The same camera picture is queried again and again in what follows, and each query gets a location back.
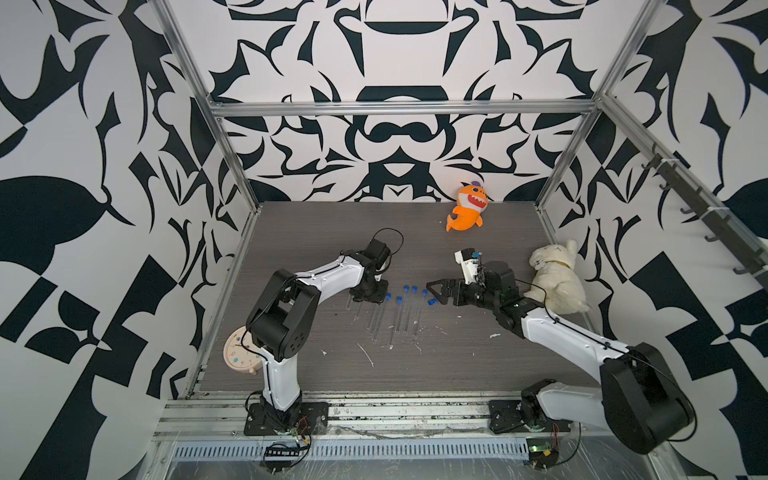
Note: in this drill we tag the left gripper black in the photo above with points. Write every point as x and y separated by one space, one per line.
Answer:
380 295

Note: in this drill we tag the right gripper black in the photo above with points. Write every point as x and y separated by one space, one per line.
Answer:
459 287

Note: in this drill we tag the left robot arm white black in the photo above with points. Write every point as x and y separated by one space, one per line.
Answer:
279 324

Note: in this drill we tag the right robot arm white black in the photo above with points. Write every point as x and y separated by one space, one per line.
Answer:
636 397

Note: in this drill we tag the orange shark plush toy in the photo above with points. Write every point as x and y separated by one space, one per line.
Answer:
472 201

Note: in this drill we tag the white dog plush toy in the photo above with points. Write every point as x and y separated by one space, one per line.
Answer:
556 283

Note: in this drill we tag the beige round toy clock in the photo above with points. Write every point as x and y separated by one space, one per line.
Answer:
240 353

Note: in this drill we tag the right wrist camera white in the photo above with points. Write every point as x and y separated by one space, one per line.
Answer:
470 263

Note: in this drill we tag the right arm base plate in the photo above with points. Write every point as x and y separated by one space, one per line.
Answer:
507 416

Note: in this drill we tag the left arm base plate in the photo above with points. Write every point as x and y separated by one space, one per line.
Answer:
301 418

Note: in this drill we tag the black wall hook rail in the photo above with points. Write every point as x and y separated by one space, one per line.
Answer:
701 204

